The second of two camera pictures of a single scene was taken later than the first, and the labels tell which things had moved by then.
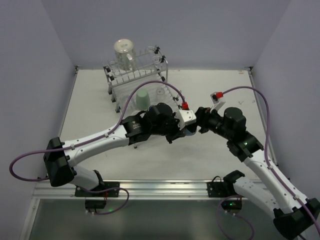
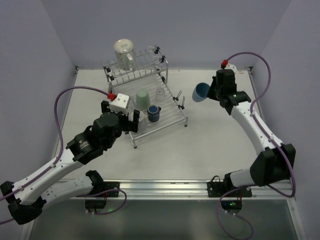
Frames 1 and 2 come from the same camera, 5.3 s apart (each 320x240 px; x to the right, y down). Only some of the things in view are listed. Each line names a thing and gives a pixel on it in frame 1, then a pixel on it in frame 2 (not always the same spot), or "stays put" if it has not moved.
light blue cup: [188, 133] -> [200, 92]
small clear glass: [160, 93] stays put
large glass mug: [125, 54] stays put
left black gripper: [175, 132] -> [125, 119]
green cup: [143, 100] stays put
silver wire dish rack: [131, 91] stays put
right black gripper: [203, 119] -> [214, 88]
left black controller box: [95, 204] stays put
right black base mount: [220, 189] stays put
